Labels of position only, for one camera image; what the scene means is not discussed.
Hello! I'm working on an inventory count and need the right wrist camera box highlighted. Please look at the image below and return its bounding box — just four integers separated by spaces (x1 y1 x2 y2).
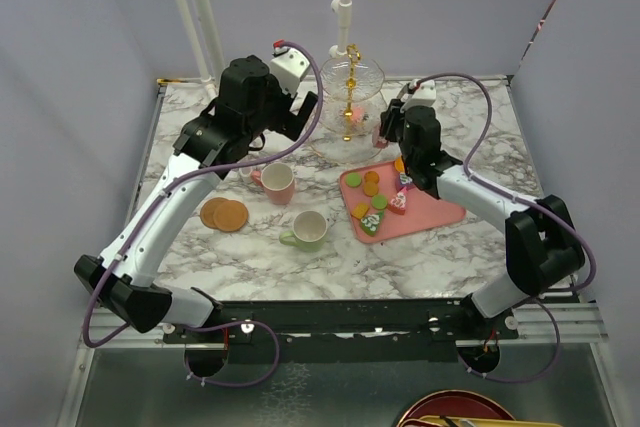
402 79 437 110

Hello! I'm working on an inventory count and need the toy orange egg tart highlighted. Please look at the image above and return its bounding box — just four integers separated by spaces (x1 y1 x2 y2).
394 157 405 173

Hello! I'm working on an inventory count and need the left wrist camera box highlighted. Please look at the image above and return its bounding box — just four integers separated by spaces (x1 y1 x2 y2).
268 45 311 98

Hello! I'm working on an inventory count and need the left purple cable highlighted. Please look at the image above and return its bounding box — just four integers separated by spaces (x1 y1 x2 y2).
82 39 324 388

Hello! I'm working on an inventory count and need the toy green macaron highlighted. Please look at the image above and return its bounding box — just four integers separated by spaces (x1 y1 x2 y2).
345 172 362 188
371 194 388 210

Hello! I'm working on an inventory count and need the pink serving tray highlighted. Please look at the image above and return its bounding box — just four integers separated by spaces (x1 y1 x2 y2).
339 161 466 244

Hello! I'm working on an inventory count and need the white pvc pipe frame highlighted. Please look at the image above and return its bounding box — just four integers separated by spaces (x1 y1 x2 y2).
175 0 353 100

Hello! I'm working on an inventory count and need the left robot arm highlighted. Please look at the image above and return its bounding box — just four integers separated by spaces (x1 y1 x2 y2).
74 43 323 342

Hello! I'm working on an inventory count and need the toy yellow cracker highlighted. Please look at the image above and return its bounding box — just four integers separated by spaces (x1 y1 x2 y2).
351 203 370 220

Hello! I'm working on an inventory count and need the toy orange round cookie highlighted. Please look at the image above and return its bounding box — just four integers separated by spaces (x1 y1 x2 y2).
363 181 379 197

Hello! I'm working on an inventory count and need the toy green macaron upper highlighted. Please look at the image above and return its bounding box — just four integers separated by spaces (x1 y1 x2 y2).
345 172 362 188

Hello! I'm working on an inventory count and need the three-tier glass dessert stand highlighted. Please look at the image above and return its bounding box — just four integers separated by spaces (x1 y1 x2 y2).
309 44 387 165

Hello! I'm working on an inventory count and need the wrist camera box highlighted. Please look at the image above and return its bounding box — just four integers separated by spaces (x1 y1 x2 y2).
268 45 311 98
402 79 437 110

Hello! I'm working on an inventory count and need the purple cable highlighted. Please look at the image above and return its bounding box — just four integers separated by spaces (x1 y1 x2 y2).
82 39 324 388
409 72 599 384

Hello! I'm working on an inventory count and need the red round tray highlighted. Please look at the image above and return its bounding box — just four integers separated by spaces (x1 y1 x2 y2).
396 390 515 426

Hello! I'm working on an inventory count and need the toy green macaron lower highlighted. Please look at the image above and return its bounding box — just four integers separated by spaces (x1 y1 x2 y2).
371 194 388 210

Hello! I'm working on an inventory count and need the toy green cake slice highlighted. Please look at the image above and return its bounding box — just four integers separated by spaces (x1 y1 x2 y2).
360 211 385 237

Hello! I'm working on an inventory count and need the toy purple cake slice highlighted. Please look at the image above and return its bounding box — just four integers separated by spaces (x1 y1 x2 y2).
396 172 415 191

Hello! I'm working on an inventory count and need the cork coaster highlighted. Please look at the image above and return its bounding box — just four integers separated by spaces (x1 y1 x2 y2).
213 200 249 232
199 197 227 229

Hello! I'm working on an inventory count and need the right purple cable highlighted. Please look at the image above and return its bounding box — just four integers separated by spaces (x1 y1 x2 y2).
409 72 599 384

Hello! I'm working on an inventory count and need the green mug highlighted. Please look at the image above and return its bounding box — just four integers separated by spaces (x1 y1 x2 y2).
279 210 328 252

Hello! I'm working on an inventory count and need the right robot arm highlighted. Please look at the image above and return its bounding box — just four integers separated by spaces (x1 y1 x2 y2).
379 99 585 338

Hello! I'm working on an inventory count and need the aluminium rail base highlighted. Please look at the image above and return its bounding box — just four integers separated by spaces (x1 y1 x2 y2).
81 290 607 348

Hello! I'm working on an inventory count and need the toy brown chip cookie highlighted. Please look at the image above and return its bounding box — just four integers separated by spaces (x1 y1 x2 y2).
364 171 380 184

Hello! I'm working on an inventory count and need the pink mug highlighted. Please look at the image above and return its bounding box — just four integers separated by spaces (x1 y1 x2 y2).
250 162 295 205

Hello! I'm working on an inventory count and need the yellow-handled tool at wall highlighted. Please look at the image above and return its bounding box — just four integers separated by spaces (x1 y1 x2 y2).
156 78 201 85

